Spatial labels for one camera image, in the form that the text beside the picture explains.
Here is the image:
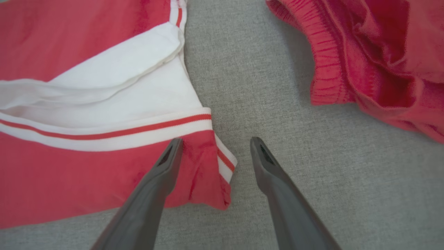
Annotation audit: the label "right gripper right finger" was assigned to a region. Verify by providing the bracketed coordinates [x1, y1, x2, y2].
[250, 136, 342, 250]

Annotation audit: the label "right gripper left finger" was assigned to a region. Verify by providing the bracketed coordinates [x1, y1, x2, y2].
[90, 137, 184, 250]

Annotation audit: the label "red shorts with white stripe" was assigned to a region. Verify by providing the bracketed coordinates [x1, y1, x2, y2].
[265, 0, 444, 144]

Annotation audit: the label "grey fabric sofa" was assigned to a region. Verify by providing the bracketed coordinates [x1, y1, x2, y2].
[0, 0, 444, 250]

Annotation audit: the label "red white basketball jersey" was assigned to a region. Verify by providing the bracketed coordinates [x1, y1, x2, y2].
[0, 0, 238, 230]

